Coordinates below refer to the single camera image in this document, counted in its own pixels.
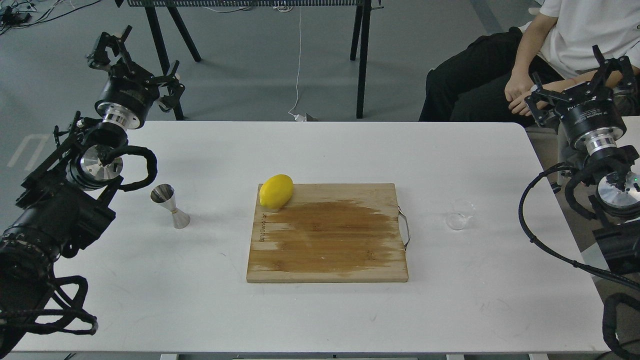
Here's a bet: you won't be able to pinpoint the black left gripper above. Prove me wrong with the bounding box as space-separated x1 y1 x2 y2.
86 25 185 129

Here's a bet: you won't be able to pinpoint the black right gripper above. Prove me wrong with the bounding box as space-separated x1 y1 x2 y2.
525 45 638 154

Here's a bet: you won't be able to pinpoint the steel double jigger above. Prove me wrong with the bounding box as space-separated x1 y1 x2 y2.
150 183 191 229

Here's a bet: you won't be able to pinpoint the clear glass measuring cup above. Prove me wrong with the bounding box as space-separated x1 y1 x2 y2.
445 199 476 231

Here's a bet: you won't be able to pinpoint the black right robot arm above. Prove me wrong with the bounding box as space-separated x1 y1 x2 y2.
518 45 639 291

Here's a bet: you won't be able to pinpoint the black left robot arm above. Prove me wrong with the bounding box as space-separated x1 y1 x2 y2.
0 26 185 357

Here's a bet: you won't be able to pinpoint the seated person white shirt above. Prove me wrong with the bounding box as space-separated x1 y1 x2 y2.
418 0 640 128

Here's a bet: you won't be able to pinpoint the yellow lemon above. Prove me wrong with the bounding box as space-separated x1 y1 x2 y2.
259 174 294 210

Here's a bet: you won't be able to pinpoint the black metal rack table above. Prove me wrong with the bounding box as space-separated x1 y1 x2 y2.
115 0 377 121

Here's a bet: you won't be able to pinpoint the wooden cutting board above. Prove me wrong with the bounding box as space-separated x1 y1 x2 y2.
246 183 409 284

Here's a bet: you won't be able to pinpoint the black cables on floor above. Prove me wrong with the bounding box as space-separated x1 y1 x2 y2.
0 0 101 36

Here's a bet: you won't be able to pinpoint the white hanging cable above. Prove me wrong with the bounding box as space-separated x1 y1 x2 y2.
288 7 318 122

